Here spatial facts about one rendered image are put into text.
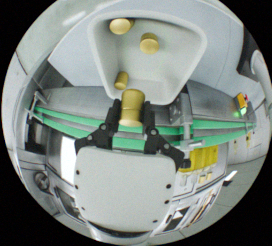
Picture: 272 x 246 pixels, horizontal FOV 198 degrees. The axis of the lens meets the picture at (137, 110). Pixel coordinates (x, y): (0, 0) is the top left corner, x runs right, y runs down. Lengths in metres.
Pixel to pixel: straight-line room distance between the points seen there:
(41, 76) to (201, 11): 0.87
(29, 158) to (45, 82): 0.60
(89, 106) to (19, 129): 0.62
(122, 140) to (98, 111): 0.13
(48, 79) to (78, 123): 0.57
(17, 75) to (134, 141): 3.55
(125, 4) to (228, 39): 0.26
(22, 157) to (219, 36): 1.07
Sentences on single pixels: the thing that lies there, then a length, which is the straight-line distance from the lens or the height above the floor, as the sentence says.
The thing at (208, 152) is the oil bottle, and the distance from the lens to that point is 0.45.
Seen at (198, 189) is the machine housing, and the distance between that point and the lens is 0.77.
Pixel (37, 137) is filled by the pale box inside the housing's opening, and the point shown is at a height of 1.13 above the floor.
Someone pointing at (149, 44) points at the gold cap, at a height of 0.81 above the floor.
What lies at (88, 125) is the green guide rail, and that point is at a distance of 0.34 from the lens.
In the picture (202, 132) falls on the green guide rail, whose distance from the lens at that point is 0.28.
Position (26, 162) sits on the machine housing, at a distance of 0.84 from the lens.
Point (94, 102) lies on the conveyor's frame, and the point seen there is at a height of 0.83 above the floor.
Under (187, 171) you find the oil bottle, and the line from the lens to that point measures 0.39.
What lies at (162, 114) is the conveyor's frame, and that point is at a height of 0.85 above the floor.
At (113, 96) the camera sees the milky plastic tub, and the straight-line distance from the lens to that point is 0.25.
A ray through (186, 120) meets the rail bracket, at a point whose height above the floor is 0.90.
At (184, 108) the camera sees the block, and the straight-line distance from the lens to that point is 0.23.
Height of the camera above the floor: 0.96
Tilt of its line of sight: 24 degrees down
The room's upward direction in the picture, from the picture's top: 174 degrees counter-clockwise
